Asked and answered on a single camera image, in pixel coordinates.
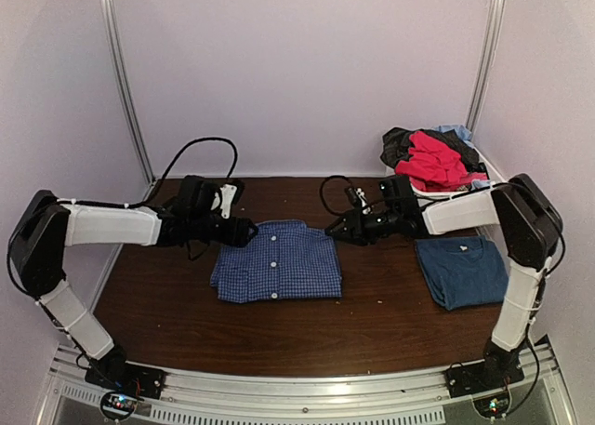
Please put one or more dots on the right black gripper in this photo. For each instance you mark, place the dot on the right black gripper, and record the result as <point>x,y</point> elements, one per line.
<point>355,229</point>

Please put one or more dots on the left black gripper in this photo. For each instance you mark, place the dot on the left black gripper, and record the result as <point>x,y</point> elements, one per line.
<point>239,232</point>

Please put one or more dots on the blue checkered shirt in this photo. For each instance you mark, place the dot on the blue checkered shirt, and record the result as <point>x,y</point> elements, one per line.
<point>287,259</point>

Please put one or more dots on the blue polo shirt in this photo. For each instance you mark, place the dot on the blue polo shirt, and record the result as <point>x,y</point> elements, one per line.
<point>462,271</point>

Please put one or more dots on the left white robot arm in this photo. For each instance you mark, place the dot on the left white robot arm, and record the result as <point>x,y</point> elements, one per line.
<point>200,211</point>

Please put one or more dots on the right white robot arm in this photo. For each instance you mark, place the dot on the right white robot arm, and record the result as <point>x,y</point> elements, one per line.
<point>529,228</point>

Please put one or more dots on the white plastic laundry bin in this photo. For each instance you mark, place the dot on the white plastic laundry bin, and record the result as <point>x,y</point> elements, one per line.
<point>477,180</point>

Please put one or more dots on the black garment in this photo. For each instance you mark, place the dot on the black garment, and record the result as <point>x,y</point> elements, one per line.
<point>396,144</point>

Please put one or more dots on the red garment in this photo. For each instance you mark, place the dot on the red garment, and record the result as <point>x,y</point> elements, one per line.
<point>433,166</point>

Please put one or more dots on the light blue garment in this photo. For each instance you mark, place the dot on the light blue garment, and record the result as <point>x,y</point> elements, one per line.
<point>461,132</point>

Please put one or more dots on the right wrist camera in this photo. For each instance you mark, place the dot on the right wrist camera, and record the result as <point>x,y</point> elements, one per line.
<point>357,199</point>

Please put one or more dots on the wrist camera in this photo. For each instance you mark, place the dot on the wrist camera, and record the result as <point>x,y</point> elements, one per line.
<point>357,199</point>
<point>229,194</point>

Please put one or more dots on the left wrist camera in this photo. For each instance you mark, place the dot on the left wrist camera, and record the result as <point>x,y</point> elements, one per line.
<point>229,194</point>

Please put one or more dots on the front aluminium rail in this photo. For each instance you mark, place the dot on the front aluminium rail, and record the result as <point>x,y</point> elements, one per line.
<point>410,397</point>

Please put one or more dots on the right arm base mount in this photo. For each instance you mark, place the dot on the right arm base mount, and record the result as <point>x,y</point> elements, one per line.
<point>497,368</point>

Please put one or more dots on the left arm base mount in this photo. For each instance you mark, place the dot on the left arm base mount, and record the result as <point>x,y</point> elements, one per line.
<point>114,372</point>

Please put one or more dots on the left aluminium corner post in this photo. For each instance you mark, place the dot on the left aluminium corner post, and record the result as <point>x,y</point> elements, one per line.
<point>124,89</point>

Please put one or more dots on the aluminium corner post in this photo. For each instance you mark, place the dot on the aluminium corner post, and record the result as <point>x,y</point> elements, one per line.
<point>495,15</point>
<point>124,89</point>

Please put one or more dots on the right aluminium corner post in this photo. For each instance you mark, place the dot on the right aluminium corner post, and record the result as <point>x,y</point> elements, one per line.
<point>495,15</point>

